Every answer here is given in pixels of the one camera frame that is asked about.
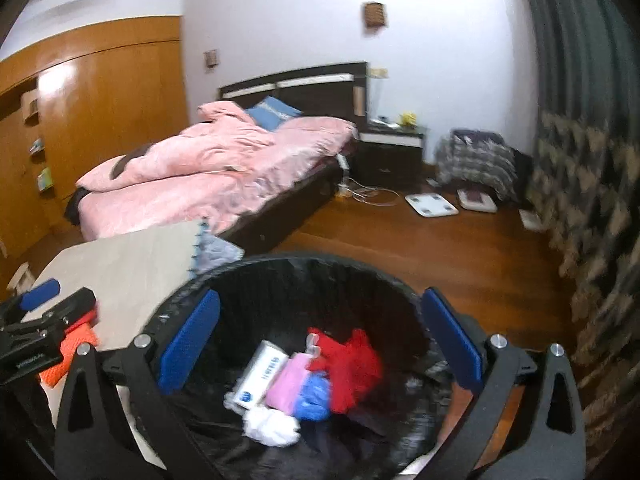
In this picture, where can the black bin with bag liner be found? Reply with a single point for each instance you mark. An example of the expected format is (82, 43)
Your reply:
(300, 280)

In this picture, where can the yellow plush toy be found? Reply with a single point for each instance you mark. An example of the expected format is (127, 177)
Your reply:
(408, 119)

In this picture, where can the brown wall lamp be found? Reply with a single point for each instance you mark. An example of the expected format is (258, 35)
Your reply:
(212, 58)
(375, 15)

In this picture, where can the white plastic bag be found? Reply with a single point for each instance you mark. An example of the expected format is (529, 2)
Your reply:
(270, 427)

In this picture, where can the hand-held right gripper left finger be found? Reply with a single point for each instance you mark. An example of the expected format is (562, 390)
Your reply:
(192, 340)

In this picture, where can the green box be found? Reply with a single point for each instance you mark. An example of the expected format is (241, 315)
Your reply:
(45, 180)

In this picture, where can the wooden wardrobe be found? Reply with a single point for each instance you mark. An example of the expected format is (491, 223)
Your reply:
(110, 110)

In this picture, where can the blue plastic bag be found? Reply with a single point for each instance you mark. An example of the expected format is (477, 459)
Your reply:
(312, 400)

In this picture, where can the pink quilt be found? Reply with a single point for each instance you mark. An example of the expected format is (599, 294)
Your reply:
(200, 150)

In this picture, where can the wall socket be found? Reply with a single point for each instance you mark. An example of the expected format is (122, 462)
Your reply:
(379, 73)

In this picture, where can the dark wooden headboard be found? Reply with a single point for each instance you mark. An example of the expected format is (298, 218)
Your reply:
(310, 87)

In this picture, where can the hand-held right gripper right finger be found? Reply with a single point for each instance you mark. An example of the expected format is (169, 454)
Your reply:
(452, 340)

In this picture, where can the blue pillow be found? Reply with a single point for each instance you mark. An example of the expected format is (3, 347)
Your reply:
(272, 112)

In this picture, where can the beige fringed tablecloth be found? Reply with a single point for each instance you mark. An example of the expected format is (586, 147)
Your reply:
(130, 275)

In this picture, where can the white power strip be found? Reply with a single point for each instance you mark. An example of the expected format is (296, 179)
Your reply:
(343, 190)

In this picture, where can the black garment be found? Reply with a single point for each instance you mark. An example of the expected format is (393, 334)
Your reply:
(74, 205)

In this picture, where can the pink packet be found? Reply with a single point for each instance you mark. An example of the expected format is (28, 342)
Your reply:
(287, 382)

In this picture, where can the red cloth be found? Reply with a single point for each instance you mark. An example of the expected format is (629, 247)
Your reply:
(350, 365)

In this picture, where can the white bathroom scale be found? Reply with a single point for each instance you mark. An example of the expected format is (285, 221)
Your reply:
(431, 205)

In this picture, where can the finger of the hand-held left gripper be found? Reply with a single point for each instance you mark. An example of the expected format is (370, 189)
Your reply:
(40, 296)
(70, 307)

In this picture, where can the bed with pink sheet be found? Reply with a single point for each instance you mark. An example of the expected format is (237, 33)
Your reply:
(190, 200)

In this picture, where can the white box with blue label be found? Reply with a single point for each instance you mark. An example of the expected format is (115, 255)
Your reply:
(260, 372)

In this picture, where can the patterned curtain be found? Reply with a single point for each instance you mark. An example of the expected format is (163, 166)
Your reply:
(585, 160)

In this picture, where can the orange foam net sleeve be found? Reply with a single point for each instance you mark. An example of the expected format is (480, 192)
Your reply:
(75, 347)

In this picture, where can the white and brown scale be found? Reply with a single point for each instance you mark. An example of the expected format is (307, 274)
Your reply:
(477, 201)

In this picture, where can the dark nightstand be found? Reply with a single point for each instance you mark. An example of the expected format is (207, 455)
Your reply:
(392, 160)

